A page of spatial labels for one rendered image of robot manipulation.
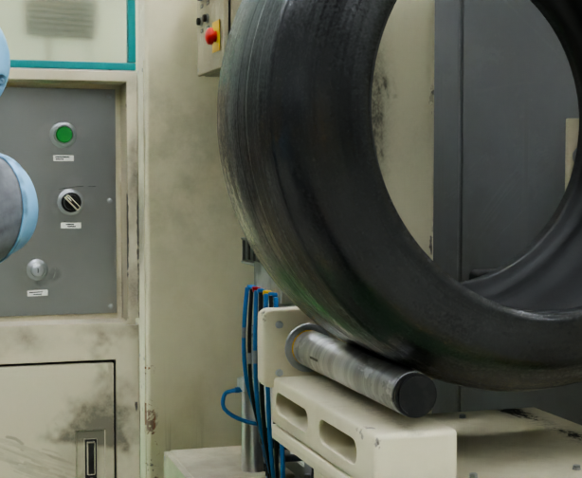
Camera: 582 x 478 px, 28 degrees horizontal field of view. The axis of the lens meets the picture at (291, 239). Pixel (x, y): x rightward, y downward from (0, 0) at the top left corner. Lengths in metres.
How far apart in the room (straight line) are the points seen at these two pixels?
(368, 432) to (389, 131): 0.49
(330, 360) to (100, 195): 0.59
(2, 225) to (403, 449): 0.44
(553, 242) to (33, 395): 0.77
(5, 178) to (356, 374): 0.44
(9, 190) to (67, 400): 0.78
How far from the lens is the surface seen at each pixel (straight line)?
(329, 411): 1.29
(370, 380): 1.23
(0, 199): 1.03
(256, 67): 1.16
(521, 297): 1.49
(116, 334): 1.78
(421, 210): 1.56
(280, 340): 1.48
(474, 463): 1.32
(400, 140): 1.55
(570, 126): 1.79
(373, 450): 1.17
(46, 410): 1.78
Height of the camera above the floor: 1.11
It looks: 3 degrees down
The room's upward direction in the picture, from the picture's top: straight up
